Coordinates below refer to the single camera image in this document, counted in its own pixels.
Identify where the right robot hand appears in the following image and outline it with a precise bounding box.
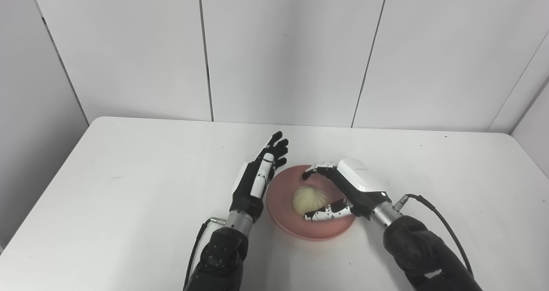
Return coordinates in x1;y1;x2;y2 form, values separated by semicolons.
302;158;392;222

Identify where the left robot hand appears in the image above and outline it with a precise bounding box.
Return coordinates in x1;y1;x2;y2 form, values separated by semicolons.
229;131;289;224

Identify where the cream steamed bun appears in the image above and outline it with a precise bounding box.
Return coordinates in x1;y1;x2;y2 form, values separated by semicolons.
292;185;339;217

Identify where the pink plate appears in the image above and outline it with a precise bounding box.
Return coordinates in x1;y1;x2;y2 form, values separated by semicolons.
266;165;357;242

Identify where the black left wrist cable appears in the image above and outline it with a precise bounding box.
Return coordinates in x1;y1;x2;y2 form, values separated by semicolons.
183;216;227;291

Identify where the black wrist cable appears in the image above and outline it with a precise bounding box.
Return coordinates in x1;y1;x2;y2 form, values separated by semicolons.
183;216;227;291
394;193;474;277

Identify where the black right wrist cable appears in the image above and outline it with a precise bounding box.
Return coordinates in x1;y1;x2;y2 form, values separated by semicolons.
394;193;474;277

